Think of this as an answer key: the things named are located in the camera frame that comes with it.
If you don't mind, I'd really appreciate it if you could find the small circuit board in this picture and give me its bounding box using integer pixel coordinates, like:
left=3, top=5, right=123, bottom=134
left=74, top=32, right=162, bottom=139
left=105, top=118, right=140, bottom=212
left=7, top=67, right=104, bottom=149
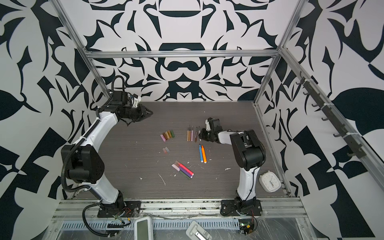
left=239, top=218, right=258, bottom=235

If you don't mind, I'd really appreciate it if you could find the green pen pink cap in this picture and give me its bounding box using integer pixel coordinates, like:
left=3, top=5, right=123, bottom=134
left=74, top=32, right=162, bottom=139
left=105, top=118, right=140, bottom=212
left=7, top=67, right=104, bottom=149
left=172, top=164, right=191, bottom=179

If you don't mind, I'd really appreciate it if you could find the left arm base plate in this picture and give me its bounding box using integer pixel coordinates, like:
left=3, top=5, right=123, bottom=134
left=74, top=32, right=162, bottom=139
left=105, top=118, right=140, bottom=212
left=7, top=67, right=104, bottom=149
left=97, top=201, right=142, bottom=218

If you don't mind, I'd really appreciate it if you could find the white tablet device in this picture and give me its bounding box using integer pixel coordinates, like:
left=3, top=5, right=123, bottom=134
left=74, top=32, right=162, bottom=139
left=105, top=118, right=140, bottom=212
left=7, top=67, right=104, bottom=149
left=134, top=216, right=154, bottom=240

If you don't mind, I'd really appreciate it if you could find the blue highlighter marker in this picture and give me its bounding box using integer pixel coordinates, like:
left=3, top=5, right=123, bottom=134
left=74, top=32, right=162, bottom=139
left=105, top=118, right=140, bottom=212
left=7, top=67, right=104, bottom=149
left=199, top=144, right=204, bottom=163

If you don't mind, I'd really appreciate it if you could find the black coat hook rail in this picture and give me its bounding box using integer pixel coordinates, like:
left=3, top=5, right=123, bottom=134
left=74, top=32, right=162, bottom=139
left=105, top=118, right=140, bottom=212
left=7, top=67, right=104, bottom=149
left=297, top=73, right=367, bottom=159

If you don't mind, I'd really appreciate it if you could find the orange highlighter marker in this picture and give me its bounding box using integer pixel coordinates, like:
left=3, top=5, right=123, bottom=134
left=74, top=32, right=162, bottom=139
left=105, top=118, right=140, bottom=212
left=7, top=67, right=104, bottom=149
left=201, top=146, right=207, bottom=164

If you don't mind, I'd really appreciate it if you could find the white alarm clock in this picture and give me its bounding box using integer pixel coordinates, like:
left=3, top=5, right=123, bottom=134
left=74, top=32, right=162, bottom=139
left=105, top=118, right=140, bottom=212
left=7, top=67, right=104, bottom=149
left=259, top=171, right=282, bottom=193

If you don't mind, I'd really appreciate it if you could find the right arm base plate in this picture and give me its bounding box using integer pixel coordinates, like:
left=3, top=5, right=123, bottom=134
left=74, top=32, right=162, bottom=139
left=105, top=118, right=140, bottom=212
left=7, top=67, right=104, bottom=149
left=220, top=198, right=263, bottom=217

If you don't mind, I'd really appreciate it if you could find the white grey device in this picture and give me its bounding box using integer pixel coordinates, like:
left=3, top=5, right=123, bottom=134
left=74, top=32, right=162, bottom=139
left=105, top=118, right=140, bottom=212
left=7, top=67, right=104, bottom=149
left=186, top=221, right=213, bottom=240

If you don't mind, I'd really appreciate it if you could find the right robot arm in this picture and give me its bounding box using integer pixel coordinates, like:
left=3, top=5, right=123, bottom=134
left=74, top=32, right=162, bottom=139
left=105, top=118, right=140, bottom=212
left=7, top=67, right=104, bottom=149
left=199, top=118, right=266, bottom=209

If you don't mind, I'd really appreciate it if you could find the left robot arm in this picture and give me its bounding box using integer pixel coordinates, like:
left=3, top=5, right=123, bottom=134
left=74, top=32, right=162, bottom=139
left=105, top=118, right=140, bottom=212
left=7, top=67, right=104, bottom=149
left=61, top=88, right=153, bottom=211

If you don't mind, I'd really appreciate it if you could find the pink highlighter marker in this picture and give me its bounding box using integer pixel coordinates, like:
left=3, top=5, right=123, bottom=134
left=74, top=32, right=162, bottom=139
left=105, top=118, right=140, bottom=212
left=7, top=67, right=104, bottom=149
left=175, top=161, right=194, bottom=177

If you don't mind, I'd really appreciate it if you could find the purple highlighter marker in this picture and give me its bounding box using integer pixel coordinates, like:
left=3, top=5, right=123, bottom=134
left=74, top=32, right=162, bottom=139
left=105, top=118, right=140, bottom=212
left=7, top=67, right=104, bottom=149
left=173, top=162, right=193, bottom=180

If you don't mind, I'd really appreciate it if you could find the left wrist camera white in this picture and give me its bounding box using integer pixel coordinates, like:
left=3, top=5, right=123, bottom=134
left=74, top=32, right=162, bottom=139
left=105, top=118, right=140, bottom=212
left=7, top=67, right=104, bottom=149
left=128, top=94, right=142, bottom=108

